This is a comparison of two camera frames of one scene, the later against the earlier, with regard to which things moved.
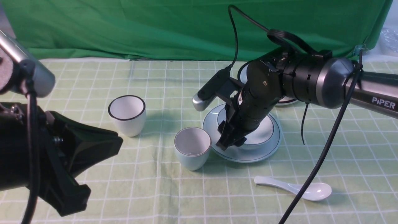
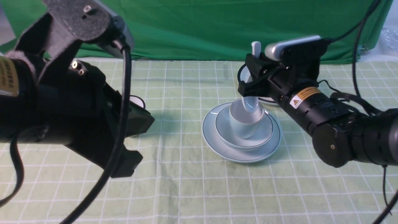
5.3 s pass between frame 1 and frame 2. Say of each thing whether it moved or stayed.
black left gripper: moved
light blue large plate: stayed
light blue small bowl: stayed
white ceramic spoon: moved
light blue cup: moved
